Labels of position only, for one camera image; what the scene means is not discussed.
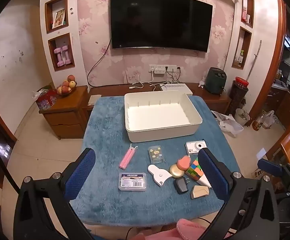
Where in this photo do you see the wooden side cabinet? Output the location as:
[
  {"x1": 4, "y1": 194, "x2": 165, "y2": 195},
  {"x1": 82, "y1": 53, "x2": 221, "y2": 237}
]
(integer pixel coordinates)
[{"x1": 39, "y1": 85, "x2": 89, "y2": 140}]

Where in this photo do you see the white plastic hand tool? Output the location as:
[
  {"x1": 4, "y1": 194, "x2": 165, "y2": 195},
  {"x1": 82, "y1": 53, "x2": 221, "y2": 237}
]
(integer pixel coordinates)
[{"x1": 147, "y1": 164, "x2": 173, "y2": 187}]

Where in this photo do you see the white storage box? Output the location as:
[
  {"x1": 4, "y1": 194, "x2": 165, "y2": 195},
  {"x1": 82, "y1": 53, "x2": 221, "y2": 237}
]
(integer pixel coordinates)
[{"x1": 124, "y1": 90, "x2": 203, "y2": 143}]

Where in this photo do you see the white power strip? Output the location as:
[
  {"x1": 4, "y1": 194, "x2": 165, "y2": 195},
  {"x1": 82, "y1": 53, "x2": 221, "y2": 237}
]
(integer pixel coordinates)
[{"x1": 149, "y1": 64, "x2": 166, "y2": 75}]

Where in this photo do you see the pink fleece robe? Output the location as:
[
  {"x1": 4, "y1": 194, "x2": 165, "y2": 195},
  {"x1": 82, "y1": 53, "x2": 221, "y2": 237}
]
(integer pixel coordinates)
[{"x1": 130, "y1": 218, "x2": 210, "y2": 240}]

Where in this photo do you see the framed picture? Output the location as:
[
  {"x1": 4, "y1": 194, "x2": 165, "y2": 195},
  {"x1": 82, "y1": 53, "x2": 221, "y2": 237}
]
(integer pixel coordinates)
[{"x1": 52, "y1": 8, "x2": 66, "y2": 29}]

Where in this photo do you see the round gold compact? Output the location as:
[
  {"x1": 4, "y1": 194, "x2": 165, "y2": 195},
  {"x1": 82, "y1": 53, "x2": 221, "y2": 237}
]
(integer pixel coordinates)
[{"x1": 169, "y1": 164, "x2": 185, "y2": 178}]

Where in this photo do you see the white wall niche shelf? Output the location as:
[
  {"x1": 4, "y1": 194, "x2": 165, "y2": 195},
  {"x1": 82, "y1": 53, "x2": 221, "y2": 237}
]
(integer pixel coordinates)
[
  {"x1": 40, "y1": 0, "x2": 79, "y2": 80},
  {"x1": 223, "y1": 0, "x2": 263, "y2": 80}
]

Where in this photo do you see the white plastic adapter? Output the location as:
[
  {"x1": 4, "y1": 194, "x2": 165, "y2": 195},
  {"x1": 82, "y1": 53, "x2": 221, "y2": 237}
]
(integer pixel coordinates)
[{"x1": 197, "y1": 174, "x2": 212, "y2": 189}]

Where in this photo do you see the white charging cable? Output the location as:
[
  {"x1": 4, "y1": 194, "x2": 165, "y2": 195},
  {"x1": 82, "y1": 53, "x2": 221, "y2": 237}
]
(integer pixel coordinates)
[{"x1": 129, "y1": 74, "x2": 157, "y2": 91}]

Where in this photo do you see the white router box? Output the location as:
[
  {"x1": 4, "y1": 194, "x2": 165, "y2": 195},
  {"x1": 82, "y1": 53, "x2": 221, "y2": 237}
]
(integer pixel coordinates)
[{"x1": 160, "y1": 83, "x2": 193, "y2": 96}]

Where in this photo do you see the white digital camera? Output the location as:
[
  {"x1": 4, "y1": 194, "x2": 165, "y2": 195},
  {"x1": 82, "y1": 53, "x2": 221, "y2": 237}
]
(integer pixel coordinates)
[{"x1": 185, "y1": 140, "x2": 205, "y2": 155}]

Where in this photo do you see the pink dumbbell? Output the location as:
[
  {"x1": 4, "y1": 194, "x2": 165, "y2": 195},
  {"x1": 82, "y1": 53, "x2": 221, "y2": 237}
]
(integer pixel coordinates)
[
  {"x1": 61, "y1": 45, "x2": 72, "y2": 65},
  {"x1": 54, "y1": 47, "x2": 64, "y2": 67}
]

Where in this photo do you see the long thin stick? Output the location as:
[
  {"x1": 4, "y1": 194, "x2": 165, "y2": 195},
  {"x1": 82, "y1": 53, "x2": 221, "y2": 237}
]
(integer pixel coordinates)
[{"x1": 246, "y1": 40, "x2": 262, "y2": 82}]

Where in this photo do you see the thick black cable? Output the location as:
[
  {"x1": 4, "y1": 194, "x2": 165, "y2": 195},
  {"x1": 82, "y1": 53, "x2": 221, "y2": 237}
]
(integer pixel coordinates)
[{"x1": 0, "y1": 140, "x2": 22, "y2": 195}]

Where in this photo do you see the pink plastic stick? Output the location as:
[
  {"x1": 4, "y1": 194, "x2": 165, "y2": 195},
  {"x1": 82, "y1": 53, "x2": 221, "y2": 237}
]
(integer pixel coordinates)
[{"x1": 119, "y1": 144, "x2": 138, "y2": 169}]

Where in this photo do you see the red lid jar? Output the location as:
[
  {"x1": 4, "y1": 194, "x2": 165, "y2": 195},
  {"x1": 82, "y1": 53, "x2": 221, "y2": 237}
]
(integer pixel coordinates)
[{"x1": 235, "y1": 77, "x2": 249, "y2": 89}]

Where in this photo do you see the black television cable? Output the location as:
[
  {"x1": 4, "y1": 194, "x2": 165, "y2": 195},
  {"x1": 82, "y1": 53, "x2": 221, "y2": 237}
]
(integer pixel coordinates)
[{"x1": 87, "y1": 39, "x2": 112, "y2": 87}]

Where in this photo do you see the blue label clear box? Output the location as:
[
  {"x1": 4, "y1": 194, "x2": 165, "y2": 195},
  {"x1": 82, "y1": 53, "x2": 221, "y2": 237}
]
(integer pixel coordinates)
[{"x1": 118, "y1": 172, "x2": 147, "y2": 192}]

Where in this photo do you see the blue plush blanket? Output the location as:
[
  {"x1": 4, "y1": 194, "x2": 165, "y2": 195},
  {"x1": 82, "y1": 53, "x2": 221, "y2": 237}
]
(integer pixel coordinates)
[{"x1": 69, "y1": 95, "x2": 240, "y2": 228}]

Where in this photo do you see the amber liquid bottle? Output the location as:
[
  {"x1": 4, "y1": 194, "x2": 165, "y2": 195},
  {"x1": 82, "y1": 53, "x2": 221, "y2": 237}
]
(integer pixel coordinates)
[{"x1": 252, "y1": 110, "x2": 266, "y2": 131}]

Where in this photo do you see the black charger plug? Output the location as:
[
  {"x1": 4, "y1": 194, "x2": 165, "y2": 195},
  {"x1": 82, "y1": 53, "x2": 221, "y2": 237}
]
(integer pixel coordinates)
[{"x1": 174, "y1": 176, "x2": 192, "y2": 195}]

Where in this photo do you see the black bin with red lid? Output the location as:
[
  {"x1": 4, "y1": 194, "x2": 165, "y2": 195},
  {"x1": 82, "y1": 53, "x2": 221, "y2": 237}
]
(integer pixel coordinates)
[{"x1": 228, "y1": 80, "x2": 248, "y2": 116}]

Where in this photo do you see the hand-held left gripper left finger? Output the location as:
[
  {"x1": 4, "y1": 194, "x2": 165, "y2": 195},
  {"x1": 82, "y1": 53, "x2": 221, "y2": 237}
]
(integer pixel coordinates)
[{"x1": 13, "y1": 147, "x2": 97, "y2": 240}]

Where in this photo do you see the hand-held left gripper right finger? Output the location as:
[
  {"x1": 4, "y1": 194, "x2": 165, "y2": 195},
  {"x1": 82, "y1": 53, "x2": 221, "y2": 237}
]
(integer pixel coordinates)
[{"x1": 197, "y1": 148, "x2": 281, "y2": 240}]

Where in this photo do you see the wooden kitchen cabinet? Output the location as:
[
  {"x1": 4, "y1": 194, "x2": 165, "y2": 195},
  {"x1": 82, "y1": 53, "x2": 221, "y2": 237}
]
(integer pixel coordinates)
[{"x1": 268, "y1": 85, "x2": 290, "y2": 128}]

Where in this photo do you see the white plastic bag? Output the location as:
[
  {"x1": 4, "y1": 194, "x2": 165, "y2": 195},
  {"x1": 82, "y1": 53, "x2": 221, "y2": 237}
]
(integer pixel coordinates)
[{"x1": 211, "y1": 110, "x2": 244, "y2": 137}]

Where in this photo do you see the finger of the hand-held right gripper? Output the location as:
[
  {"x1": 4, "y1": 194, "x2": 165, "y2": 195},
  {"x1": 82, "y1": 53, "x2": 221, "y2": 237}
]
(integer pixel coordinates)
[{"x1": 257, "y1": 158, "x2": 290, "y2": 180}]

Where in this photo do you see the clear sticker-covered case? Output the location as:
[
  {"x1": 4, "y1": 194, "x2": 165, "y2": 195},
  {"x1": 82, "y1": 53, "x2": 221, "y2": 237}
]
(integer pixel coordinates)
[{"x1": 148, "y1": 145, "x2": 167, "y2": 164}]

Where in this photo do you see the clear plastic bag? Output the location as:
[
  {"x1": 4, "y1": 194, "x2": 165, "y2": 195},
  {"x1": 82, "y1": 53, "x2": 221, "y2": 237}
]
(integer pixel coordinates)
[{"x1": 262, "y1": 110, "x2": 276, "y2": 128}]

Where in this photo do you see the colourful puzzle cube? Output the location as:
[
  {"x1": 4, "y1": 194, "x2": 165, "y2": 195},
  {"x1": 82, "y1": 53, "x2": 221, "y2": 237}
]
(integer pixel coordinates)
[{"x1": 185, "y1": 157, "x2": 204, "y2": 181}]

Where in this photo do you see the white waste bin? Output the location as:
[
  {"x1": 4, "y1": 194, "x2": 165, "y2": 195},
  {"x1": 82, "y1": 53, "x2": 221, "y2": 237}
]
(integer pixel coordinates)
[{"x1": 235, "y1": 108, "x2": 251, "y2": 127}]

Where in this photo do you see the tan wedge block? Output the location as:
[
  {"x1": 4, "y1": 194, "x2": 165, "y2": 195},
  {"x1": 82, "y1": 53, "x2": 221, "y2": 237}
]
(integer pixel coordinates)
[{"x1": 190, "y1": 185, "x2": 210, "y2": 200}]

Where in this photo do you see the beige paper sheet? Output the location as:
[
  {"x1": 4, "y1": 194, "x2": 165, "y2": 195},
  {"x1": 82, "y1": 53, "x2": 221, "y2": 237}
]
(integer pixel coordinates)
[{"x1": 87, "y1": 94, "x2": 102, "y2": 107}]

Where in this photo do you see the black flat television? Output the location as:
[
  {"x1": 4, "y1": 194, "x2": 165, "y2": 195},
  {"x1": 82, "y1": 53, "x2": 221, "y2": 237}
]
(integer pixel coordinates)
[{"x1": 110, "y1": 0, "x2": 213, "y2": 53}]

